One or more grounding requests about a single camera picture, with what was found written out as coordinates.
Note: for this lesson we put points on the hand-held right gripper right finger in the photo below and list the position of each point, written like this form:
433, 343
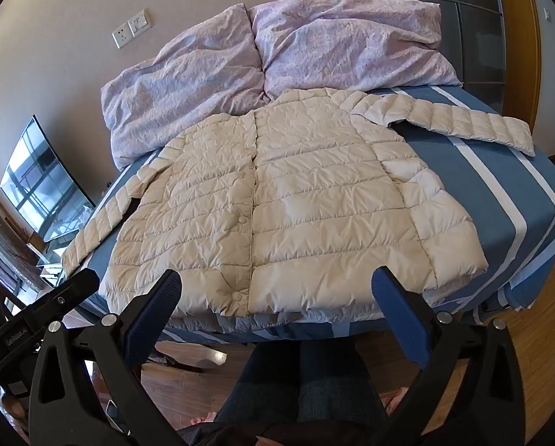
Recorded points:
398, 318

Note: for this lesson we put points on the flat screen television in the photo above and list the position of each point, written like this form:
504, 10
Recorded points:
40, 181

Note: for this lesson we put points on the person's foot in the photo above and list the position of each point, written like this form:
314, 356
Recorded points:
204, 420
397, 399

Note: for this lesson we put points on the wooden wall niche shelf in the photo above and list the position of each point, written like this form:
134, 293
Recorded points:
521, 32

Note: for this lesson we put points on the white wall socket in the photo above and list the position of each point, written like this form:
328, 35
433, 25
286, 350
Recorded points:
121, 36

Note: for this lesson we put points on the frosted glass door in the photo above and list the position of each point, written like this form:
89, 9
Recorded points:
468, 32

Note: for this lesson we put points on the person's left foot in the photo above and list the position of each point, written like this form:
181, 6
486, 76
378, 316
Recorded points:
204, 420

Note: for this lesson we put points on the person's right leg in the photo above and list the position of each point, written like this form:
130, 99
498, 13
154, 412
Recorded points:
338, 381

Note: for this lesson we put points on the lavender pillow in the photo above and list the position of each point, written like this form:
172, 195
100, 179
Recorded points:
180, 79
342, 42

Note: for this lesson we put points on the person's left leg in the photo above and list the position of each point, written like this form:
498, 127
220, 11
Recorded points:
259, 381

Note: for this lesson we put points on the white double wall switch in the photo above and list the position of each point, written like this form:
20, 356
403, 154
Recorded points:
139, 21

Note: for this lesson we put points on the person's leg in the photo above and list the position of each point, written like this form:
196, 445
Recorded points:
259, 381
338, 381

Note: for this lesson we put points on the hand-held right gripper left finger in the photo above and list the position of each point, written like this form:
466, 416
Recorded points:
153, 313

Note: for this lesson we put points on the beige puffer jacket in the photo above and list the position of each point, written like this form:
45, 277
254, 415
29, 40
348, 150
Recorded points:
282, 204

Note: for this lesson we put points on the person's right foot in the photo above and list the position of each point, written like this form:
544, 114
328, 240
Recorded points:
397, 399

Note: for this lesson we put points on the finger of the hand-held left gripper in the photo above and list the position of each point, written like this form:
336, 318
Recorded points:
50, 304

